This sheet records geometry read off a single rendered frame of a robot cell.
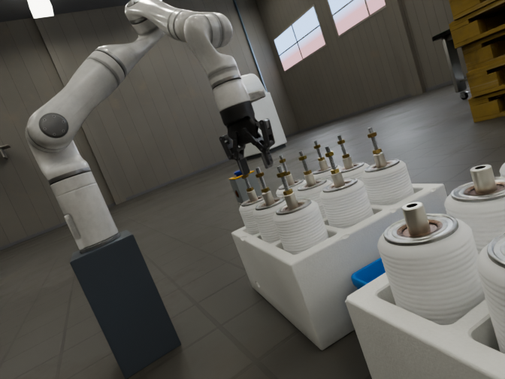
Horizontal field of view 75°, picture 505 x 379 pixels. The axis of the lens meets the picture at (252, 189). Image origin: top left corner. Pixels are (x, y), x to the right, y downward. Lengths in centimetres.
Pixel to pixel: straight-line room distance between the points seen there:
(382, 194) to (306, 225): 20
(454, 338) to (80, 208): 73
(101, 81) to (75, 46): 1016
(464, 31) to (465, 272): 229
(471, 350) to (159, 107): 1060
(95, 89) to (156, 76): 1016
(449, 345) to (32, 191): 1015
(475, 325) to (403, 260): 8
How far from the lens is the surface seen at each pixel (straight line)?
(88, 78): 90
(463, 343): 37
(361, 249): 67
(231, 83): 74
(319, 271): 63
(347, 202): 68
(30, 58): 1096
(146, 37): 104
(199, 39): 75
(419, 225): 40
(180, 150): 1064
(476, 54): 262
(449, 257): 38
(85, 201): 83
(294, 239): 64
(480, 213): 46
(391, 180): 75
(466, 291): 40
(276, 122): 698
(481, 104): 260
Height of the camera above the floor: 41
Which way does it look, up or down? 8 degrees down
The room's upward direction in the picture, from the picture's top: 21 degrees counter-clockwise
